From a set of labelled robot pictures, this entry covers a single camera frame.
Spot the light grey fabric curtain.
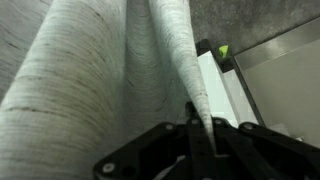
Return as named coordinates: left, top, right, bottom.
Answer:
left=0, top=0, right=211, bottom=180

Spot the green tape piece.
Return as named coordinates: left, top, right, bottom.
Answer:
left=218, top=45, right=229, bottom=58

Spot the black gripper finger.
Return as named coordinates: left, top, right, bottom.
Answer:
left=185, top=101, right=199, bottom=124

